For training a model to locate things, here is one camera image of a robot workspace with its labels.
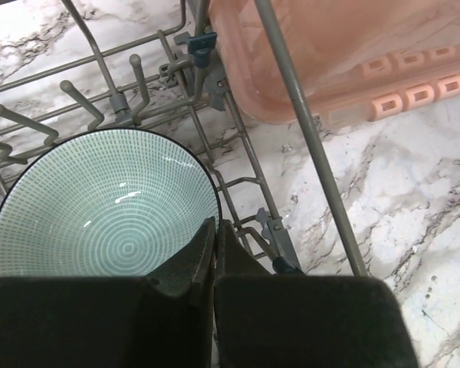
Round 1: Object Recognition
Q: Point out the grey wire dish rack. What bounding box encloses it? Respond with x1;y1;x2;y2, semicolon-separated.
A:
0;0;369;279

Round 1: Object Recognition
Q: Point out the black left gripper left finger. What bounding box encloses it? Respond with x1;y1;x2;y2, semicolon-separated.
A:
0;218;216;367

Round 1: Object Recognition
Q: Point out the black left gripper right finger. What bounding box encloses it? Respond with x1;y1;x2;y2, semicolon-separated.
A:
215;221;418;367

